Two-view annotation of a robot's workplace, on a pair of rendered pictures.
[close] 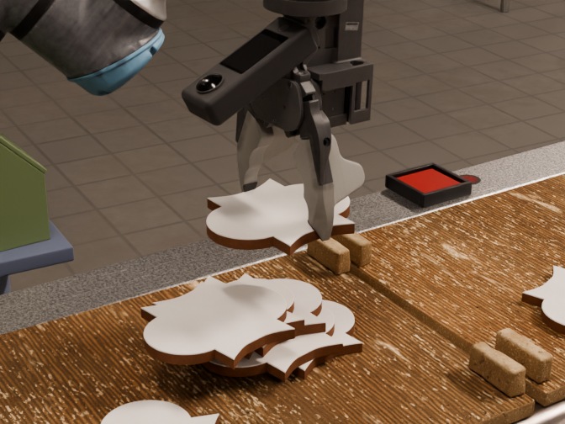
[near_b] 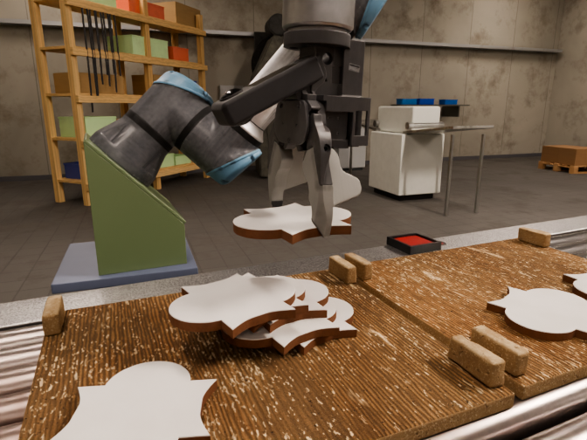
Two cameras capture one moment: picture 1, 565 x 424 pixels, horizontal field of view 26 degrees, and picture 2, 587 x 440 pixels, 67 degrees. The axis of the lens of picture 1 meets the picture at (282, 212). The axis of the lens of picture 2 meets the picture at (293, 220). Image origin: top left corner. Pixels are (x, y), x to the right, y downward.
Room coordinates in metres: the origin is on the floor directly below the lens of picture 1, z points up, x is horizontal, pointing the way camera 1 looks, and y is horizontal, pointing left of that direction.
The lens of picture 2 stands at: (0.51, -0.07, 1.19)
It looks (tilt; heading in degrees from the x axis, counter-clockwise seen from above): 14 degrees down; 9
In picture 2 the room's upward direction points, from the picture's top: straight up
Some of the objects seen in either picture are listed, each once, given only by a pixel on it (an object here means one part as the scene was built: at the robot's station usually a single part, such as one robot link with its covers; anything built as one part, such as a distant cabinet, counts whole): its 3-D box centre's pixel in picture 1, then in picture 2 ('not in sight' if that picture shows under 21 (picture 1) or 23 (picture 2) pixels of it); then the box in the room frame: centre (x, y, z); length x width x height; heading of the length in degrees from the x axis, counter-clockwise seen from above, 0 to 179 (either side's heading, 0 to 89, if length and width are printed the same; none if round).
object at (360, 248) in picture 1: (349, 244); (357, 265); (1.17, -0.07, 0.95); 0.06 x 0.02 x 0.03; 33
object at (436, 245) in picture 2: (428, 184); (413, 243); (1.39, -0.18, 0.92); 0.08 x 0.08 x 0.02; 33
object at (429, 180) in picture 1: (428, 185); (413, 244); (1.39, -0.18, 0.92); 0.06 x 0.06 x 0.01; 33
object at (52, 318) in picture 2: not in sight; (53, 314); (0.94, 0.28, 0.95); 0.06 x 0.02 x 0.03; 32
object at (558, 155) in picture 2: not in sight; (581, 158); (9.79, -4.25, 0.22); 1.24 x 0.85 x 0.45; 117
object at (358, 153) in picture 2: not in sight; (346, 139); (9.18, 0.23, 0.58); 0.65 x 0.53 x 1.16; 118
